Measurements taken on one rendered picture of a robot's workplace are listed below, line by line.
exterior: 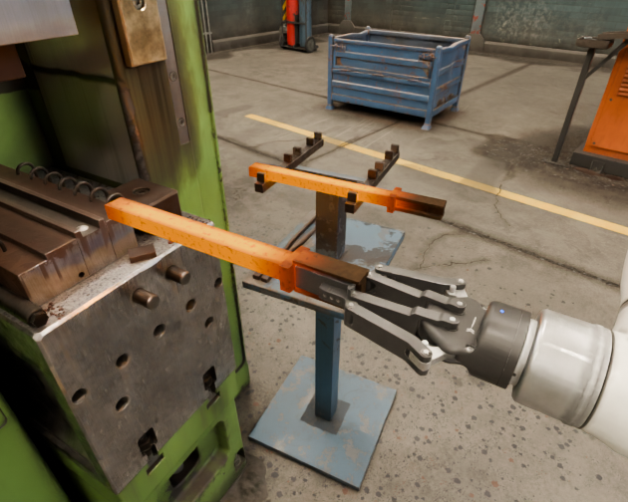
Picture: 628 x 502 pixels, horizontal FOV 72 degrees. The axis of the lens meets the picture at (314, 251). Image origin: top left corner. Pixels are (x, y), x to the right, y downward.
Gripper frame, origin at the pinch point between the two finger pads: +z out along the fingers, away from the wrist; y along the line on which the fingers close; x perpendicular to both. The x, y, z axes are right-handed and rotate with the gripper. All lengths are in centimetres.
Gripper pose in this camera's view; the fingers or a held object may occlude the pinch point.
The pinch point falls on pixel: (328, 279)
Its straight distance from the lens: 48.1
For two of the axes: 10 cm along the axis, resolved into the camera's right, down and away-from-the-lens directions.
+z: -8.6, -3.0, 4.1
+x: 0.1, -8.2, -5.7
